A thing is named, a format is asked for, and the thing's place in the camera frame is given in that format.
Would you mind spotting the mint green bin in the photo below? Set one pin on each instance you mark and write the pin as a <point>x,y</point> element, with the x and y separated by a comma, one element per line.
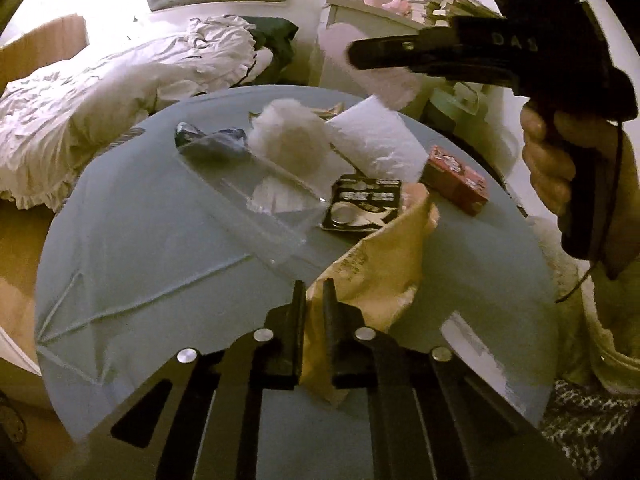
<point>457,105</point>

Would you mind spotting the person's right forearm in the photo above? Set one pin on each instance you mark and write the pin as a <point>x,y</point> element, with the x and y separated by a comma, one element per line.
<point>622,320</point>

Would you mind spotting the white tissue packet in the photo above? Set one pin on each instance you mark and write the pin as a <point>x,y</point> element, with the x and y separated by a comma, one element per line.
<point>375,135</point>

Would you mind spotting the dark green cloth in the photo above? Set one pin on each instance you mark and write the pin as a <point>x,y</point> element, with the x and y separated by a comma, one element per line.
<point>277,40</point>

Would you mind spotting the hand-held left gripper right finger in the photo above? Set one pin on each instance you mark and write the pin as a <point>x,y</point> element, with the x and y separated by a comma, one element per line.
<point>333,332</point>

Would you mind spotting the white ruffled blanket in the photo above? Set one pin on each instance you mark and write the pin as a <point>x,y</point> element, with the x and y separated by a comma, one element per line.
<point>100,110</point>

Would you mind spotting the dark blue wrapper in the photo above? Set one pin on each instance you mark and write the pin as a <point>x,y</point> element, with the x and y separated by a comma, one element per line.
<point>220,142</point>

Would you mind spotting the leopard patterned clothing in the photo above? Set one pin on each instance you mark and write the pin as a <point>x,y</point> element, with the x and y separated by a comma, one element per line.
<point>585,425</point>

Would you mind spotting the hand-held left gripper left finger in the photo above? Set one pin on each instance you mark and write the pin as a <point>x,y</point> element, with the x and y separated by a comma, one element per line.
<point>294,342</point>

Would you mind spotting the brown wooden board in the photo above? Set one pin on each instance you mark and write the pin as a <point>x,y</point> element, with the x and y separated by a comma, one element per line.
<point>45,45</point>

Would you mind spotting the black blister card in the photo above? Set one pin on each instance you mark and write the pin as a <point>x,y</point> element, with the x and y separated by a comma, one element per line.
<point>360,205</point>

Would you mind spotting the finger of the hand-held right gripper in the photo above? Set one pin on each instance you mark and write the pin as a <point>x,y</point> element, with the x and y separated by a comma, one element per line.
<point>395,52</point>

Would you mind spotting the white fluffy ball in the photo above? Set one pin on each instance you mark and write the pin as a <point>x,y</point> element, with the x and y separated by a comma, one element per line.
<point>290,132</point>

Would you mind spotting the person's right hand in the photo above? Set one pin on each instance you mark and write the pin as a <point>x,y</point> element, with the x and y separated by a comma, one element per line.
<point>547,160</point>

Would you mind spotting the small red box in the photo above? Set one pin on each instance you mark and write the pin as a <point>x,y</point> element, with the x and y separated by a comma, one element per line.
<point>455,182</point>

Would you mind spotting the stack of books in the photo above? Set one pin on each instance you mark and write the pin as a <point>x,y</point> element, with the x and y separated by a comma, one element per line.
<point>440,2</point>

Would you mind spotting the yellow paper bag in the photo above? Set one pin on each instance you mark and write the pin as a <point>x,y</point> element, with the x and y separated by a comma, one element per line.
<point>380,270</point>

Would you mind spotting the white cabinet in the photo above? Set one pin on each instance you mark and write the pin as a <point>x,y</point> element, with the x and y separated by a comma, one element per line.
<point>360,25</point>

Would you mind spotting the clear plastic packaging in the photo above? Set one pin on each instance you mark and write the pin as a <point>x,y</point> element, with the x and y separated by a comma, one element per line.
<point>265,210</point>

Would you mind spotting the wooden sticks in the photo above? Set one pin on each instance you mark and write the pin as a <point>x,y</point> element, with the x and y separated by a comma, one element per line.
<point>330,110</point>

